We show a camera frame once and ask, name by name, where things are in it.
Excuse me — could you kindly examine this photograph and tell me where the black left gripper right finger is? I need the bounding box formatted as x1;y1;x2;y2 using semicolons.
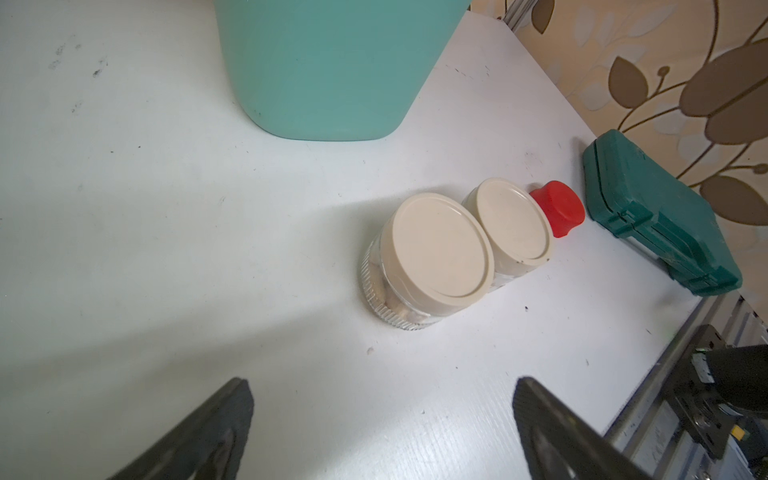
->
512;377;649;480

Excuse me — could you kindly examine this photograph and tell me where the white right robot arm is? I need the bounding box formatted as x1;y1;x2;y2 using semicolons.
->
663;325;767;460

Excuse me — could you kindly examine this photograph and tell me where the red jar lid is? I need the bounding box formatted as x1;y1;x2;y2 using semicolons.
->
530;180;586;238

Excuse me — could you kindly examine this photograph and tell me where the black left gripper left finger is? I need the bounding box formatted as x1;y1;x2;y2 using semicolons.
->
113;377;254;479

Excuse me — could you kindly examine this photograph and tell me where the beige lid jar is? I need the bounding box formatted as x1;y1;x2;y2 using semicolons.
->
462;178;554;291
360;193;495;330

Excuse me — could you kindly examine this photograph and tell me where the green bin with bag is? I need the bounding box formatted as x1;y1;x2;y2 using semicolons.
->
214;0;469;141

